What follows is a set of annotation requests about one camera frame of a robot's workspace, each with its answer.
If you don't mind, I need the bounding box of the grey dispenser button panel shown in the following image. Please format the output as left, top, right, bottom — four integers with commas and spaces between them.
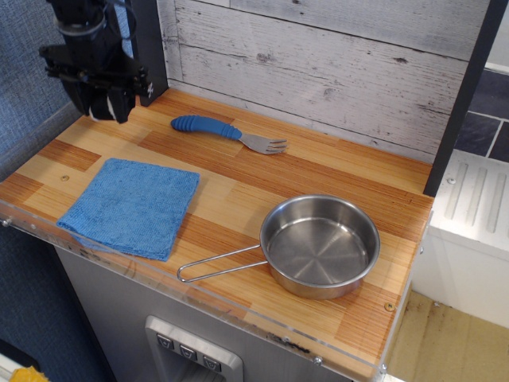
145, 315, 244, 381

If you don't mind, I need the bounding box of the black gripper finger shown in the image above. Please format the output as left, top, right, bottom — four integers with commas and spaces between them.
63, 80, 94, 115
107, 89, 136, 123

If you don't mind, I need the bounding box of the yellow black object on floor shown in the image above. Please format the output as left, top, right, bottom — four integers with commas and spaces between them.
9, 367, 49, 382

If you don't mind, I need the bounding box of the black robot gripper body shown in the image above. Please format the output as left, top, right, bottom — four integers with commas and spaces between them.
39, 1, 153, 97

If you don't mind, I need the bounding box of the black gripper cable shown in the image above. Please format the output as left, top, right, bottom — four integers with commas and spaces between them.
103, 0, 138, 43

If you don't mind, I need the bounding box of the black support post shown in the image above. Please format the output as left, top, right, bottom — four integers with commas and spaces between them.
126, 0, 168, 107
423, 0, 508, 197

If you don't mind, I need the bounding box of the black left support post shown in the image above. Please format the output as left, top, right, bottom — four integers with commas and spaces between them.
126, 0, 168, 107

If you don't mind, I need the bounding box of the blue folded cloth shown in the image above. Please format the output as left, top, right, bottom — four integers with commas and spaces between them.
56, 158, 200, 261

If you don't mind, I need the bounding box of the blue handled metal fork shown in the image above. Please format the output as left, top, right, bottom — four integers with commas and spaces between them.
170, 115, 287, 155

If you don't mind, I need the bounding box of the small steel pan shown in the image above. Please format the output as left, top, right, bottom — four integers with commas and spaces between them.
177, 193, 382, 301

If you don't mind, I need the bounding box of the black and white sushi roll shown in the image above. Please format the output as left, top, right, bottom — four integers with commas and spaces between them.
88, 92, 117, 121

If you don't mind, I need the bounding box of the white ribbed side cabinet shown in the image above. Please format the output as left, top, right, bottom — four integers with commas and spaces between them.
411, 150, 508, 326

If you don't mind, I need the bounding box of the clear acrylic table guard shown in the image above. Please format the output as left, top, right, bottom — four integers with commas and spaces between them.
1, 202, 418, 381

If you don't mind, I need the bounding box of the black right support post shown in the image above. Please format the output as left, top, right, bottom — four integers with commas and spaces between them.
423, 0, 508, 197

